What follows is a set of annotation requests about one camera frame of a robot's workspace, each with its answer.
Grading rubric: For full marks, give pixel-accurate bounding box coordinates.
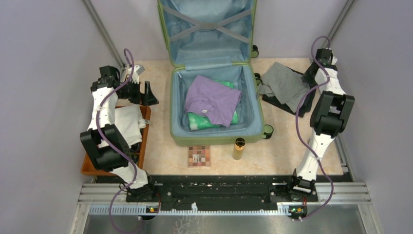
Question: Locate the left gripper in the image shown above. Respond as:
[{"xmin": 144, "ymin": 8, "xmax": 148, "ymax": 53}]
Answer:
[{"xmin": 119, "ymin": 78, "xmax": 158, "ymax": 106}]

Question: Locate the green white tie-dye garment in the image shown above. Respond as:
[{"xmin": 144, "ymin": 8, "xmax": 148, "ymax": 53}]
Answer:
[{"xmin": 187, "ymin": 80, "xmax": 239, "ymax": 131}]

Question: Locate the purple t-shirt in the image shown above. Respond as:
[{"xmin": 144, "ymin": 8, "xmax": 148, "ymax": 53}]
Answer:
[{"xmin": 184, "ymin": 75, "xmax": 242, "ymax": 127}]

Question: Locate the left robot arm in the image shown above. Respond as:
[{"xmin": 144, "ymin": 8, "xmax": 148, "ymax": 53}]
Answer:
[{"xmin": 80, "ymin": 65, "xmax": 156, "ymax": 202}]

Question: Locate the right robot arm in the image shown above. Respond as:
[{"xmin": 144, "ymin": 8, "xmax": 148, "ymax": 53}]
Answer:
[{"xmin": 285, "ymin": 48, "xmax": 355, "ymax": 201}]

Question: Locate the black folded garment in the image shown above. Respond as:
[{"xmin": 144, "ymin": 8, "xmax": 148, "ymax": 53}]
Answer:
[{"xmin": 262, "ymin": 68, "xmax": 315, "ymax": 117}]

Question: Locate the grey garment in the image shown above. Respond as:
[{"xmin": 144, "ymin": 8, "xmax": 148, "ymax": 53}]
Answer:
[{"xmin": 258, "ymin": 62, "xmax": 310, "ymax": 114}]

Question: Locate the white fluffy towel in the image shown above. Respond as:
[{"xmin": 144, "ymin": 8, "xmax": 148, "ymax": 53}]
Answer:
[{"xmin": 108, "ymin": 105, "xmax": 146, "ymax": 148}]

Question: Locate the green suitcase blue lining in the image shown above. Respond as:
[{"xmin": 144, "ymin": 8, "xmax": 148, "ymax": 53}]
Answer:
[{"xmin": 157, "ymin": 0, "xmax": 273, "ymax": 146}]

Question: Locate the eyeshadow palette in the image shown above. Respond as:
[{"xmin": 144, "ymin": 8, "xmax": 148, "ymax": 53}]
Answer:
[{"xmin": 188, "ymin": 146, "xmax": 211, "ymax": 168}]

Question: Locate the orange wooden tray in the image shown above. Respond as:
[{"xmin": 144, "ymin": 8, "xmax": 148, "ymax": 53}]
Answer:
[{"xmin": 80, "ymin": 106, "xmax": 151, "ymax": 176}]

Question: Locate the gold cap bottle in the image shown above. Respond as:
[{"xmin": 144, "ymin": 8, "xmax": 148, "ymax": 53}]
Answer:
[{"xmin": 232, "ymin": 137, "xmax": 245, "ymax": 160}]

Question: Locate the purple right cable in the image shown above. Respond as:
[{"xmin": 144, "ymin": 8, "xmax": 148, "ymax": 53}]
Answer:
[{"xmin": 292, "ymin": 36, "xmax": 335, "ymax": 222}]

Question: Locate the purple cable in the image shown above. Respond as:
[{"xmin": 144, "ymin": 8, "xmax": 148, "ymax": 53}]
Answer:
[
  {"xmin": 95, "ymin": 48, "xmax": 144, "ymax": 234},
  {"xmin": 292, "ymin": 36, "xmax": 335, "ymax": 222}
]

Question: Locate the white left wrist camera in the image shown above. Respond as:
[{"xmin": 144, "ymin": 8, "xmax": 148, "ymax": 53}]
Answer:
[{"xmin": 120, "ymin": 65, "xmax": 145, "ymax": 84}]

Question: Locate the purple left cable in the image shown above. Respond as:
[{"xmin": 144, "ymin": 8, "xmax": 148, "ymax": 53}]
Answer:
[{"xmin": 95, "ymin": 48, "xmax": 144, "ymax": 234}]

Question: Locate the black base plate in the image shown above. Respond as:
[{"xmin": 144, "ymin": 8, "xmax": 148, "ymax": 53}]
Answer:
[{"xmin": 126, "ymin": 175, "xmax": 319, "ymax": 212}]

